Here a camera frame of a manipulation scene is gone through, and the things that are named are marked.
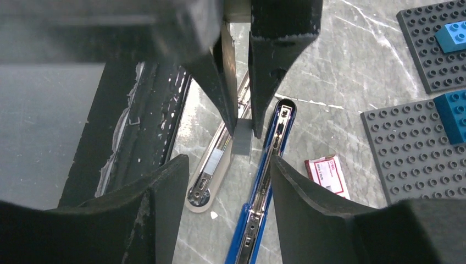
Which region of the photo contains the dark teal building brick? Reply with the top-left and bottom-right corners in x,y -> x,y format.
434,90 -> 465,145

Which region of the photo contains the left grey building baseplate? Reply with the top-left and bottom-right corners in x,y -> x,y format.
396,1 -> 465,94

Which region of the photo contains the black aluminium base frame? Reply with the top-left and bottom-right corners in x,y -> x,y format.
59,62 -> 192,207

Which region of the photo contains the right grey building baseplate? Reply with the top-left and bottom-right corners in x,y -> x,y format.
360,100 -> 465,204

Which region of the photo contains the grey building baseplate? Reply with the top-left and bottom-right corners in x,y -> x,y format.
360,100 -> 465,204
396,1 -> 465,94

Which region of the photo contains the silver staple strip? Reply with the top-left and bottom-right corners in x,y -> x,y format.
231,118 -> 253,157

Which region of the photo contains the red white staple box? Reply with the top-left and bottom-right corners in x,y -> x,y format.
304,154 -> 351,200

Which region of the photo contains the beige silver stapler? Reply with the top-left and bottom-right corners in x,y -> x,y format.
184,71 -> 252,214

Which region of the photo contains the light blue building brick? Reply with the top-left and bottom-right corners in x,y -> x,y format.
435,21 -> 465,53

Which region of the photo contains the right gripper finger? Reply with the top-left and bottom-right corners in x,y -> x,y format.
1,155 -> 190,263
270,156 -> 465,263

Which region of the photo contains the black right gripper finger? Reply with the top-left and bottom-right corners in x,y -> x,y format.
145,1 -> 238,134
248,0 -> 323,139

